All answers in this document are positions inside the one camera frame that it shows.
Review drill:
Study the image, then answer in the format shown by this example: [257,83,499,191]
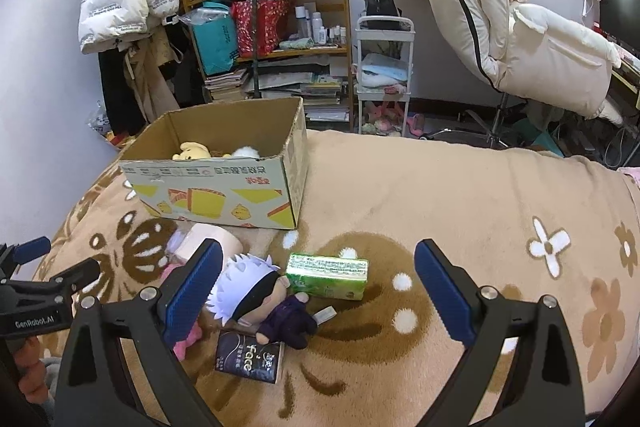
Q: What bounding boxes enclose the beige hanging coat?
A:
[125,29,176,122]

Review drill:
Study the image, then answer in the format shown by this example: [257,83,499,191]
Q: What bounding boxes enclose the pink plush toy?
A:
[160,261,203,362]

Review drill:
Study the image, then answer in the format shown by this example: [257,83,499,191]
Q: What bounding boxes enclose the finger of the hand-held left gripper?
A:
[0,236,52,283]
[47,257,102,304]

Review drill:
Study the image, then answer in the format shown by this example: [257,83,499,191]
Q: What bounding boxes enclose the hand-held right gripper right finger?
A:
[414,238,586,427]

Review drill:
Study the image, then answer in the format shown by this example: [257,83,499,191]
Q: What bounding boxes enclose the person's left hand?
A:
[12,346,56,408]

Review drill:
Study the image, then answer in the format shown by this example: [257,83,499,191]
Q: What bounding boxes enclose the white trolley cart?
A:
[352,17,416,138]

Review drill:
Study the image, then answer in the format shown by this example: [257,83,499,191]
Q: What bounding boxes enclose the dark tissue pack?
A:
[215,331,286,384]

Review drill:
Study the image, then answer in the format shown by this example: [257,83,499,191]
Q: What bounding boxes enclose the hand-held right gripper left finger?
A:
[54,238,226,427]

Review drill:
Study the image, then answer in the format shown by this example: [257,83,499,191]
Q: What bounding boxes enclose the pink tissue roll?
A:
[172,223,243,265]

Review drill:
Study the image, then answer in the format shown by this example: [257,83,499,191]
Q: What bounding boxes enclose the cream reclining chair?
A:
[410,0,623,152]

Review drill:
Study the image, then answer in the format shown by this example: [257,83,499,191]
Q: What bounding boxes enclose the printed cardboard box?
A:
[119,96,310,230]

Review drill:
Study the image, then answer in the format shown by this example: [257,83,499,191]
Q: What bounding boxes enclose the green tissue pack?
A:
[285,252,370,301]

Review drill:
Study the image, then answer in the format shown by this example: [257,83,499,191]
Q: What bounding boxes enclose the dark green pole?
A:
[250,0,263,100]

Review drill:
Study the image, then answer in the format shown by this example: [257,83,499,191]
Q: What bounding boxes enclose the dark hanging clothes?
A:
[97,22,206,132]

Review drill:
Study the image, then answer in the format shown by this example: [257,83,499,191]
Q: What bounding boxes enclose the red gift bag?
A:
[231,0,293,58]

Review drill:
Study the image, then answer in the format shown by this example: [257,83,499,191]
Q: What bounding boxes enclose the teal paper bag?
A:
[192,2,241,76]

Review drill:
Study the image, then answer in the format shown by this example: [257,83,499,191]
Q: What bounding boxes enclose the folded towels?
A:
[360,53,408,88]

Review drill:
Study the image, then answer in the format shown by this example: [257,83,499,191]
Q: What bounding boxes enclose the white-haired plush doll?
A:
[206,253,337,351]

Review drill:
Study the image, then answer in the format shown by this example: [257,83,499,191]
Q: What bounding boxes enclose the black bag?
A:
[361,0,402,30]

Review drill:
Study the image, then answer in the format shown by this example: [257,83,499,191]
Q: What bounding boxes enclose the wooden desk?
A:
[607,52,640,108]

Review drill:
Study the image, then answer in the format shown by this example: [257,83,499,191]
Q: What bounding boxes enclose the pink soft toys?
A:
[362,102,406,135]

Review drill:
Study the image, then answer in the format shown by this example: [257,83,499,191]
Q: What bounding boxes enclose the black monitor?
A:
[597,0,640,58]

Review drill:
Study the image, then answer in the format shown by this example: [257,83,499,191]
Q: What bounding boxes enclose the group of cosmetic bottles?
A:
[294,4,348,48]

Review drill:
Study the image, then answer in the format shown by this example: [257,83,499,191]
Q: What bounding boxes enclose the stack of books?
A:
[202,67,351,122]

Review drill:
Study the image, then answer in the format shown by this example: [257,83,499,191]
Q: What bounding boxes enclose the wooden shelf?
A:
[175,0,353,122]

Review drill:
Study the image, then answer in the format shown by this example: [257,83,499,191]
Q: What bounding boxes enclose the yellow bear plush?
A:
[172,142,211,161]

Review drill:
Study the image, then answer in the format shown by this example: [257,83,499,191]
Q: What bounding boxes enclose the beige flower blanket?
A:
[32,127,640,427]

